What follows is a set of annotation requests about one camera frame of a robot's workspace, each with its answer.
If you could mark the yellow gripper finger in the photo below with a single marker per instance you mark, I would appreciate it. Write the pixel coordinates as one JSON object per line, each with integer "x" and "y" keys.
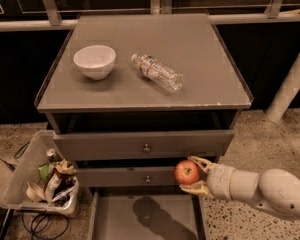
{"x": 205, "y": 165}
{"x": 199, "y": 188}

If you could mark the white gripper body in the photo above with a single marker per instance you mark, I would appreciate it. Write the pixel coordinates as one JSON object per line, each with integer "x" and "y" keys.
{"x": 222, "y": 181}

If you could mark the red apple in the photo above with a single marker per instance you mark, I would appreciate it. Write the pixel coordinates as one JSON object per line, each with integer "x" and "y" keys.
{"x": 186, "y": 172}

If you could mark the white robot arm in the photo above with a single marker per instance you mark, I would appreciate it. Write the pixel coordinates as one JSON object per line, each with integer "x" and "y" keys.
{"x": 274, "y": 191}

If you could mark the bottom grey drawer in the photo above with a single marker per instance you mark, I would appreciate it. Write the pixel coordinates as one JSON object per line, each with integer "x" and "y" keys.
{"x": 141, "y": 216}

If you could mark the grey drawer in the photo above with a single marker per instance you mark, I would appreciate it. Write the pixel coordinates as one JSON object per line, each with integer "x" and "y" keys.
{"x": 126, "y": 177}
{"x": 141, "y": 216}
{"x": 143, "y": 145}

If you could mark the middle grey drawer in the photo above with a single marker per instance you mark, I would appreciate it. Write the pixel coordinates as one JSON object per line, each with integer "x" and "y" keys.
{"x": 126, "y": 177}

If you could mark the grey drawer cabinet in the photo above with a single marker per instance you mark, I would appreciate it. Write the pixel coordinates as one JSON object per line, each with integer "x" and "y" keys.
{"x": 212, "y": 96}

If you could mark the top grey drawer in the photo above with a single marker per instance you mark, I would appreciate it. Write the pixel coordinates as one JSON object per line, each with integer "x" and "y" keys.
{"x": 143, "y": 145}

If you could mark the clear plastic water bottle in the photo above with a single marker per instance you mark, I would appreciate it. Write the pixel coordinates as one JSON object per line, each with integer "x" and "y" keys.
{"x": 149, "y": 67}

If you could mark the white diagonal pole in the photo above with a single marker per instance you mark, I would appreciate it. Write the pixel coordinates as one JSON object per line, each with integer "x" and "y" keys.
{"x": 286, "y": 93}

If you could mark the crumpled snack bag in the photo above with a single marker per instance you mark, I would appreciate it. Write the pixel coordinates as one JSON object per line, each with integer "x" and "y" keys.
{"x": 61, "y": 177}

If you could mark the white ceramic bowl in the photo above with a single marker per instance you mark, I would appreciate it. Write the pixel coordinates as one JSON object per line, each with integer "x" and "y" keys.
{"x": 95, "y": 61}

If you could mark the metal drink can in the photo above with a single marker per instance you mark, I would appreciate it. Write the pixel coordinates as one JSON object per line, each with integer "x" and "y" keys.
{"x": 52, "y": 155}

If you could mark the green wrapper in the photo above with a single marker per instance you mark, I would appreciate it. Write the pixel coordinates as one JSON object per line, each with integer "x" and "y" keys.
{"x": 44, "y": 172}

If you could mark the small white cup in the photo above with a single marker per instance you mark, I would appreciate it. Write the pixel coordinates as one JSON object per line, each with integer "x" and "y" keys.
{"x": 35, "y": 192}

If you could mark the translucent plastic bin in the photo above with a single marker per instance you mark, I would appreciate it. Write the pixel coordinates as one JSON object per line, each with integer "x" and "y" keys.
{"x": 15, "y": 196}

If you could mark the metal window railing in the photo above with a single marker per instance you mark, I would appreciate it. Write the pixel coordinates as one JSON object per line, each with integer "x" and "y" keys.
{"x": 26, "y": 15}

